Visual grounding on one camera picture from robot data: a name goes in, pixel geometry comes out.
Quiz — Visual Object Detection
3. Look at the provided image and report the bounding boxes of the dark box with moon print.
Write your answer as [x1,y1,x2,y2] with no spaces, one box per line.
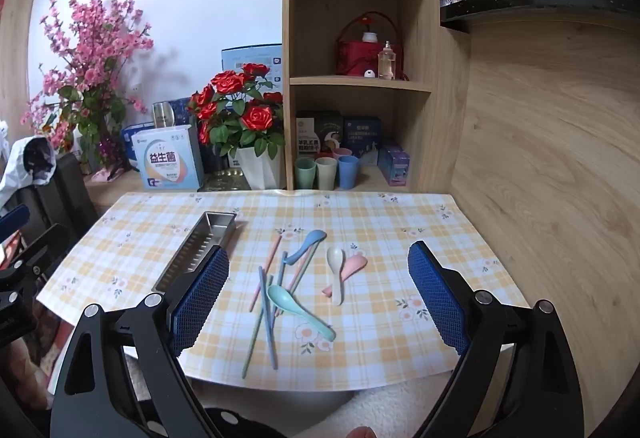
[312,112,346,153]

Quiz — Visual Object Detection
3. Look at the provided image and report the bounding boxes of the white fluffy rug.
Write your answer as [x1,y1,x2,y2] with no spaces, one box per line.
[345,375,458,438]

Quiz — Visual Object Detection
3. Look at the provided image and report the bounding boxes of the navy patterned box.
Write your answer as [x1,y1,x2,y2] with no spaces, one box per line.
[170,95,201,126]

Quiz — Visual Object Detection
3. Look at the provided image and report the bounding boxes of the pink blossom plant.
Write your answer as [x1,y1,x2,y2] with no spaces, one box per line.
[20,0,153,169]

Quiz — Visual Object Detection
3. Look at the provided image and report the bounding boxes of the white faceted vase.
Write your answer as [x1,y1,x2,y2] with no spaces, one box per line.
[234,145,286,191]

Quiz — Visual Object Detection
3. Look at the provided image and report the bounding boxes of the blue spoon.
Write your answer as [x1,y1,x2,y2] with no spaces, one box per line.
[283,229,328,266]

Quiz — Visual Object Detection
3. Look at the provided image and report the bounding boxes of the stainless steel utensil tray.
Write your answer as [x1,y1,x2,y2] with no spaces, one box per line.
[151,211,237,293]

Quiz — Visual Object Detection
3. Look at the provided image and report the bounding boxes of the clear perfume bottle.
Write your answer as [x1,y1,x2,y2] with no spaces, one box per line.
[377,41,396,81]

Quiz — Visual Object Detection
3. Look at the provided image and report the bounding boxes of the red basket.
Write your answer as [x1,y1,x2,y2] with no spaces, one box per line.
[335,11,405,78]

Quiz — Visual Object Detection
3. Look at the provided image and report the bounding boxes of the steel tumbler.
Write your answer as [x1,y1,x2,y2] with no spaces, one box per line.
[151,101,175,129]

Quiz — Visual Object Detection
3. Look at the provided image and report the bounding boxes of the beige cup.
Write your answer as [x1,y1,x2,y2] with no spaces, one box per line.
[315,157,338,191]

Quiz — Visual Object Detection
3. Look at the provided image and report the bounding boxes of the dark blue box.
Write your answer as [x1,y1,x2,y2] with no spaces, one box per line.
[342,117,383,167]

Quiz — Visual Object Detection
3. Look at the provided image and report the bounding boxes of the green chopstick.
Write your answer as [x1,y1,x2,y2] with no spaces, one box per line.
[242,274,276,380]
[285,243,323,299]

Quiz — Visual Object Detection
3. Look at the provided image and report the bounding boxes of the white spoon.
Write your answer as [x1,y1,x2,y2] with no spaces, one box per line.
[326,247,347,307]

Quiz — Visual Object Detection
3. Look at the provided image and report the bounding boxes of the teal spoon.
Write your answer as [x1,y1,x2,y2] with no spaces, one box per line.
[266,284,337,343]

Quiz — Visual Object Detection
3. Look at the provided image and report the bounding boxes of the blue cup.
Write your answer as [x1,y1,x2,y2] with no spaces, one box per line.
[337,155,361,190]

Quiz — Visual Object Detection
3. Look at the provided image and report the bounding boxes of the black chair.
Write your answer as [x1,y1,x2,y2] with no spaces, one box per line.
[30,153,101,243]

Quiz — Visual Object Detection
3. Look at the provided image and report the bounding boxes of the purple box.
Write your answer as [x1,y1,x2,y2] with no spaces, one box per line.
[377,144,412,189]

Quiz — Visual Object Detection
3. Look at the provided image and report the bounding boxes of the white and black cloth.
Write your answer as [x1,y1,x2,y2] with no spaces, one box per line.
[0,120,56,213]

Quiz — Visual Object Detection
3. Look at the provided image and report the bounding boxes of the green cup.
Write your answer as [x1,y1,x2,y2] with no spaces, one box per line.
[294,157,317,191]

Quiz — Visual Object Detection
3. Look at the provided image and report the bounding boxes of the blue and white carton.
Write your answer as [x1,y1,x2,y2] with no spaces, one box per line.
[221,44,284,91]

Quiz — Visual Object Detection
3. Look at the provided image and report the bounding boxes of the white snack box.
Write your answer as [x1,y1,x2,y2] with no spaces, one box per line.
[296,115,316,159]

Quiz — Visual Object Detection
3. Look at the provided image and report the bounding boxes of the white and blue supplement box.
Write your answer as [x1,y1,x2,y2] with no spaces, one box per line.
[131,124,206,191]

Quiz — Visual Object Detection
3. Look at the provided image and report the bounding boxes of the red rose plant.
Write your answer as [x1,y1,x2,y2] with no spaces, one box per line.
[187,62,285,159]

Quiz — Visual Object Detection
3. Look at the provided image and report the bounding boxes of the white box with blue print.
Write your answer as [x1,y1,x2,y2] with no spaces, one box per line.
[121,123,156,169]

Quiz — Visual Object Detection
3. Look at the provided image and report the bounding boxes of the yellow plaid floral tablecloth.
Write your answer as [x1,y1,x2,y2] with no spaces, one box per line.
[36,190,531,391]

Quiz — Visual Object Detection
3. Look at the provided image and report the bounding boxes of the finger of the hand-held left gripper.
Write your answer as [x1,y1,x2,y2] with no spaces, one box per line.
[0,204,32,241]
[0,224,58,286]

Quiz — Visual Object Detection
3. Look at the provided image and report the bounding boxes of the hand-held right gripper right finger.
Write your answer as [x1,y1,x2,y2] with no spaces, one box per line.
[407,240,586,438]

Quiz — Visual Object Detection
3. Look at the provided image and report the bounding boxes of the blue chopstick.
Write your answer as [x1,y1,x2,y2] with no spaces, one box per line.
[275,251,288,317]
[257,267,279,371]

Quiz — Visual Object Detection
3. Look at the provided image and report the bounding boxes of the wooden shelf unit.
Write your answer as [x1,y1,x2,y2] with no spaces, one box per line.
[282,0,471,193]

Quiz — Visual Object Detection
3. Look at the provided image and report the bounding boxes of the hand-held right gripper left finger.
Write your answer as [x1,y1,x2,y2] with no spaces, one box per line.
[50,246,231,438]

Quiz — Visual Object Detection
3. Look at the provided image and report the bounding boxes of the pink spoon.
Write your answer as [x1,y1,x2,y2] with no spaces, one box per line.
[322,254,369,297]

